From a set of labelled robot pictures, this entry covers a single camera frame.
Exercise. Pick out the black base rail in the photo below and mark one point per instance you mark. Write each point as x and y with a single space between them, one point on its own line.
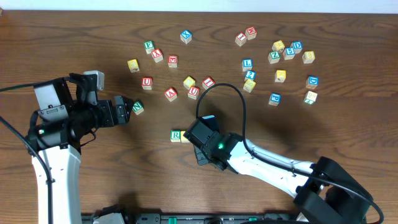
117 214

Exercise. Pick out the yellow block centre left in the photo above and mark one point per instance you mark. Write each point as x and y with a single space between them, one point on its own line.
189 82

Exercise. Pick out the red I block top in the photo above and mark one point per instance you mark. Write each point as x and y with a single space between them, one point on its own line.
240 39

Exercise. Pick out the yellow O block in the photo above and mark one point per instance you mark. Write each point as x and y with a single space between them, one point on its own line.
182 137

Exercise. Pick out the red i block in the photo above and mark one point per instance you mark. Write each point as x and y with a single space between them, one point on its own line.
207 83
240 39

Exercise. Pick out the red E block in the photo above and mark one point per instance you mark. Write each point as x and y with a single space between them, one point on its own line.
173 61

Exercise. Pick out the red u block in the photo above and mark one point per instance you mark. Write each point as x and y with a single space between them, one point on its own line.
147 83
193 92

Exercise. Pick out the green Z block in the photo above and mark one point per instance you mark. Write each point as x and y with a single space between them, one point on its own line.
274 57

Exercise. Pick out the green R block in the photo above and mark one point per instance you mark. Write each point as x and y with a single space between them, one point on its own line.
175 136

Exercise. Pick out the green 7 block tipped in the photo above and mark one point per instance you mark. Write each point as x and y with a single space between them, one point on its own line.
310 97

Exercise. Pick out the red A block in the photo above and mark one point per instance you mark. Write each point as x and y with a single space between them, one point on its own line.
171 94

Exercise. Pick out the blue 5 block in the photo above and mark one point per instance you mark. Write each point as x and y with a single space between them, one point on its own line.
288 53

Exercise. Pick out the blue D block right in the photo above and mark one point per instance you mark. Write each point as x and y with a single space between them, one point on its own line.
312 82

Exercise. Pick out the blue d block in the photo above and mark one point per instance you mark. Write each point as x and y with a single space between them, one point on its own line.
297 46
312 82

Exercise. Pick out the red U block left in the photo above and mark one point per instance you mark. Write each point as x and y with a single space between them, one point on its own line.
147 83

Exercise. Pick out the green F block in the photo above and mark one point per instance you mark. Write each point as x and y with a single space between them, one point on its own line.
149 46

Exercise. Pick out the blue X block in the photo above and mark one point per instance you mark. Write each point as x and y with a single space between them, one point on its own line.
186 36

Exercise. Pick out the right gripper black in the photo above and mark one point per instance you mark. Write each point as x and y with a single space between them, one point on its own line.
200 154

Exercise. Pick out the yellow 8 block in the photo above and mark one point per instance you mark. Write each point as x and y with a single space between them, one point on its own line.
308 57

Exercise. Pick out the red U block centre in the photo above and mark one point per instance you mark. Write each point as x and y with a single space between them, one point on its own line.
193 92

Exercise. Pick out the blue P block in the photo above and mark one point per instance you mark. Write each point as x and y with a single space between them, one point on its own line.
274 99

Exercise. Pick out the yellow block under T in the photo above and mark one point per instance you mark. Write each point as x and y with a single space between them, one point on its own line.
280 76

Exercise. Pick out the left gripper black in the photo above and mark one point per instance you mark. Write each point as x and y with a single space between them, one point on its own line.
117 110

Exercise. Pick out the green N block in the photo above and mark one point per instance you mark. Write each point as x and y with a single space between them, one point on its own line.
137 107

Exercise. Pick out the blue L block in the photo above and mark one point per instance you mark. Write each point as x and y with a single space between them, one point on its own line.
247 64

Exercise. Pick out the red I block left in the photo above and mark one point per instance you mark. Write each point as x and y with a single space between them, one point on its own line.
207 83

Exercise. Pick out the blue D block top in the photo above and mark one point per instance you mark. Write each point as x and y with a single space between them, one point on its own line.
297 46

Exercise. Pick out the red X block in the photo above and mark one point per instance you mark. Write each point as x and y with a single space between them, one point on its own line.
157 55

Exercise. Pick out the yellow block far left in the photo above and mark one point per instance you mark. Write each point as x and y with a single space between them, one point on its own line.
133 65

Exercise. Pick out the yellow S block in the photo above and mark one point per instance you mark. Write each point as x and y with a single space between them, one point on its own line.
249 85

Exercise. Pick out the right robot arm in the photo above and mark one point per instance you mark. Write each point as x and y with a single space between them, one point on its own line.
322 191

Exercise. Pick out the blue 2 block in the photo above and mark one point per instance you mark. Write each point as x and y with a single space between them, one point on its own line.
250 75

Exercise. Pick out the red W block top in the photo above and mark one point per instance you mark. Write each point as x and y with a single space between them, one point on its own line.
251 33

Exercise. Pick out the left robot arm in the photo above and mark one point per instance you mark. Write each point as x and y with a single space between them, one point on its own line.
69 109

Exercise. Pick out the yellow block top right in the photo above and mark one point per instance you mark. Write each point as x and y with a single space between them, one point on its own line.
278 46

